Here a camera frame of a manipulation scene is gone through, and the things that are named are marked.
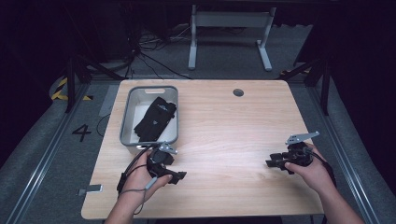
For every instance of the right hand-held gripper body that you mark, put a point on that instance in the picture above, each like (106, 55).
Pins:
(299, 154)

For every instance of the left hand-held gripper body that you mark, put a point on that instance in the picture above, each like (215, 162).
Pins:
(158, 161)

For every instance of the aluminium floor rail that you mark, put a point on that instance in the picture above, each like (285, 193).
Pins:
(344, 161)
(45, 161)

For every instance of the white metal desk frame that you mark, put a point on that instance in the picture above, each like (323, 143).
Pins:
(230, 19)

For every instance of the grey plastic bin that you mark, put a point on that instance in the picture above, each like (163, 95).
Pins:
(137, 105)

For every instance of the person's left hand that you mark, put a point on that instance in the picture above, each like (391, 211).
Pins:
(138, 179)

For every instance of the black metal stand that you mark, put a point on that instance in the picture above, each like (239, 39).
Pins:
(71, 84)
(325, 90)

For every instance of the yellow black hazard tape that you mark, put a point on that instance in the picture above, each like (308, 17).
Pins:
(59, 90)

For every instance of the grey tape strip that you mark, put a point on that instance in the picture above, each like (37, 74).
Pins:
(93, 188)

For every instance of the person's right hand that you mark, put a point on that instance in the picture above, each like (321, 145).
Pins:
(314, 175)

